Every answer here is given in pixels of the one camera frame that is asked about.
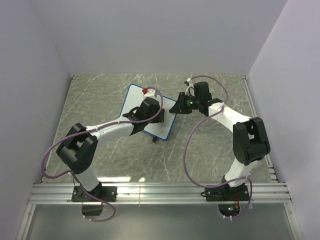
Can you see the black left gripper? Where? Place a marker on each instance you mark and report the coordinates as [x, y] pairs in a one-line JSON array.
[[157, 120]]

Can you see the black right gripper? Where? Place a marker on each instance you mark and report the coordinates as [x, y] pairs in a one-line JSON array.
[[180, 107]]

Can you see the red bone-shaped eraser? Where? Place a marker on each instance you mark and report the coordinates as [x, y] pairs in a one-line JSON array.
[[162, 115]]

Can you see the blue framed whiteboard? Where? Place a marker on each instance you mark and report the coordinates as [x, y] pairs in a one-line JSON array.
[[134, 98]]

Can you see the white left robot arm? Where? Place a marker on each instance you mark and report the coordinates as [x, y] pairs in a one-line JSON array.
[[79, 148]]

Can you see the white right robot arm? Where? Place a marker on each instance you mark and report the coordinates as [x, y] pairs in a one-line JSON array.
[[250, 141]]

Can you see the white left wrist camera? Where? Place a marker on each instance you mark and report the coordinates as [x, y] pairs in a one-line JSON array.
[[149, 93]]

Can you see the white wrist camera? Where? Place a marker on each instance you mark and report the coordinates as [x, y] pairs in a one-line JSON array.
[[190, 86], [149, 93]]

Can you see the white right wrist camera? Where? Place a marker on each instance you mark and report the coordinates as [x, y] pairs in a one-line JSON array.
[[190, 86]]

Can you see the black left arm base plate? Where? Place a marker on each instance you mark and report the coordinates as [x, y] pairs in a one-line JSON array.
[[106, 193]]

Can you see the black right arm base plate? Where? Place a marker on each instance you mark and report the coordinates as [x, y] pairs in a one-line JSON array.
[[226, 193]]

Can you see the aluminium mounting rail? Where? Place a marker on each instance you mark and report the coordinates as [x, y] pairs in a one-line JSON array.
[[181, 193]]

